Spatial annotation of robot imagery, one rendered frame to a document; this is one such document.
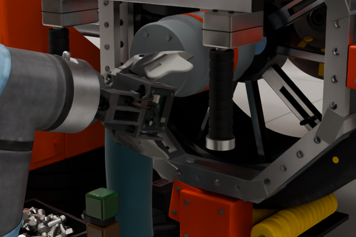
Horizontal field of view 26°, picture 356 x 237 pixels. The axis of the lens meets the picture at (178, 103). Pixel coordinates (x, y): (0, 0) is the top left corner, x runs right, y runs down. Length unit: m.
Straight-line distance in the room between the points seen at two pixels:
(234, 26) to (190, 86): 0.21
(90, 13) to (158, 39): 0.15
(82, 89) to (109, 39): 0.67
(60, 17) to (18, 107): 0.50
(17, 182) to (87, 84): 0.14
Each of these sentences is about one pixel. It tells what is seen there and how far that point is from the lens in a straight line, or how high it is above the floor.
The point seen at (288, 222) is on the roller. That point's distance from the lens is 1.46.
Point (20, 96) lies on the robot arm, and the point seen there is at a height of 0.90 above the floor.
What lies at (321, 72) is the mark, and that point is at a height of 0.71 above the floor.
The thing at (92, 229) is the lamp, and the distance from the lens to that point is 1.24.
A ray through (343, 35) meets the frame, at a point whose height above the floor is 0.90.
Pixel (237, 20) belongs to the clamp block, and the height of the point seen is 0.94.
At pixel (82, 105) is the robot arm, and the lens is 0.89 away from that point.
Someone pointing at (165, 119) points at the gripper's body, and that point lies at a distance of 0.98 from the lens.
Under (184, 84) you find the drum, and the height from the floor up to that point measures 0.82.
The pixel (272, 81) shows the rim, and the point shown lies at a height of 0.78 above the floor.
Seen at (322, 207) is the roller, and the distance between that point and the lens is 1.56.
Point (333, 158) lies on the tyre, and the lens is 1.40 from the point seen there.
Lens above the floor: 1.09
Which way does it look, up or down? 14 degrees down
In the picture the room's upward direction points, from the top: straight up
